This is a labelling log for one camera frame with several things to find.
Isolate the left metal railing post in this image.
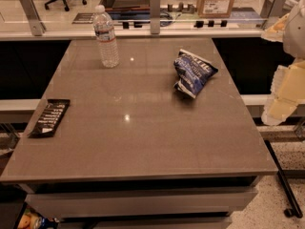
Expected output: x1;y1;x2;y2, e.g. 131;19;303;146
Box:
19;0;46;36

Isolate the snack bin under table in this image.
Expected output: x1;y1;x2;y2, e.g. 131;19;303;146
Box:
13;203;59;229

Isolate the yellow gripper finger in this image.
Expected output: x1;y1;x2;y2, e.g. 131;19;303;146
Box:
261;61;305;126
261;13;289;42

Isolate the metal railing post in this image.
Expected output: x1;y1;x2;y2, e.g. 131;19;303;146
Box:
260;0;286;29
19;0;46;36
150;0;160;34

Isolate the grey cabinet drawer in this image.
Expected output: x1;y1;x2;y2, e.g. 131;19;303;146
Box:
26;187;257;219

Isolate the blue Kettle chip bag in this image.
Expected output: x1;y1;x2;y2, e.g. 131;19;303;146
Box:
173;50;218;98

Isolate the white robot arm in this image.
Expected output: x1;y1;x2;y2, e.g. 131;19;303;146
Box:
261;0;305;126

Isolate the black floor bar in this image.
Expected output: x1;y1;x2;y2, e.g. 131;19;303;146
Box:
265;140;303;219

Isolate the middle metal railing post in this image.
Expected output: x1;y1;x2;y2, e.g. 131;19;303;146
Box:
150;0;160;34

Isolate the clear plastic water bottle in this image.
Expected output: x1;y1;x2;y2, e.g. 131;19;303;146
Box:
92;5;119;68

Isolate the right metal railing post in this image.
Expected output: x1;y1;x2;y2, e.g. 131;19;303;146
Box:
260;0;286;29

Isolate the cardboard box with label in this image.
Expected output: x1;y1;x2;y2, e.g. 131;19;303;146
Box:
196;0;234;18

